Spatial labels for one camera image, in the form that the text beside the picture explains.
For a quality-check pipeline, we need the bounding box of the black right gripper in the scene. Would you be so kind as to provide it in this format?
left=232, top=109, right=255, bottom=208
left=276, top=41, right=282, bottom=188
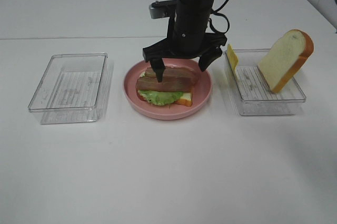
left=143, top=0, right=227, bottom=82

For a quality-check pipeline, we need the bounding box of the bacon strip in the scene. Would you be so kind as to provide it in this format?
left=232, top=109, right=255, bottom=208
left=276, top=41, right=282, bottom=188
left=136, top=76, right=194, bottom=92
left=142, top=67, right=199, bottom=84

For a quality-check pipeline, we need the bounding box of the bread slice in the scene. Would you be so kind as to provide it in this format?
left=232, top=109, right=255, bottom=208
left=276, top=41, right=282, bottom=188
left=257, top=30, right=314, bottom=93
left=135, top=72, right=195, bottom=106

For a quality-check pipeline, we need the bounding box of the green lettuce leaf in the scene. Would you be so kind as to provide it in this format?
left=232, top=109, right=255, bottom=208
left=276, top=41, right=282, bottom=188
left=137, top=90, right=184, bottom=106

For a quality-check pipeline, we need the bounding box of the yellow cheese slice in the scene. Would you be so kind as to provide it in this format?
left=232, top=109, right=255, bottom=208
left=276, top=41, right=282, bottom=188
left=226, top=44, right=239, bottom=74

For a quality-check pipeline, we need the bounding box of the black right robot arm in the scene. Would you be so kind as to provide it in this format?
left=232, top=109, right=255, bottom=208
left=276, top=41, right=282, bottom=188
left=143, top=0, right=227, bottom=76

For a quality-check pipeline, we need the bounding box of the pink round plate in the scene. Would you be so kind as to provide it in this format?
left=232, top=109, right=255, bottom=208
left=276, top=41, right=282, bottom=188
left=123, top=59, right=212, bottom=120

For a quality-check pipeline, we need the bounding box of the clear right food container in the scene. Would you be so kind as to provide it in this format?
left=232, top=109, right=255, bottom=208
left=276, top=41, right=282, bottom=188
left=224, top=49, right=306, bottom=116

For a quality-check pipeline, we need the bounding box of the clear food container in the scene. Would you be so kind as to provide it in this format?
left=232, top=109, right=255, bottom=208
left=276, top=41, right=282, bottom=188
left=224, top=49, right=306, bottom=116
left=28, top=53, right=114, bottom=125

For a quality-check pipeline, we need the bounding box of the upright bread slice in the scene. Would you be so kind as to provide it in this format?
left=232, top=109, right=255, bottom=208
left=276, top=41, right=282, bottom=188
left=257, top=30, right=314, bottom=93

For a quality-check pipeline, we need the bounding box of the clear left food container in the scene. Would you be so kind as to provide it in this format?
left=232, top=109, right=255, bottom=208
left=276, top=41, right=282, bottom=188
left=28, top=53, right=114, bottom=125

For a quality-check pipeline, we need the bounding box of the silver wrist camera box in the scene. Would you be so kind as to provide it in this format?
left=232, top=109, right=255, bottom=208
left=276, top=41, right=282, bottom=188
left=148, top=0, right=177, bottom=19

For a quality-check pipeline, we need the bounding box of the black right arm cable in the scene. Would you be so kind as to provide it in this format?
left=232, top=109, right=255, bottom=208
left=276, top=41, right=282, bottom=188
left=207, top=0, right=234, bottom=35

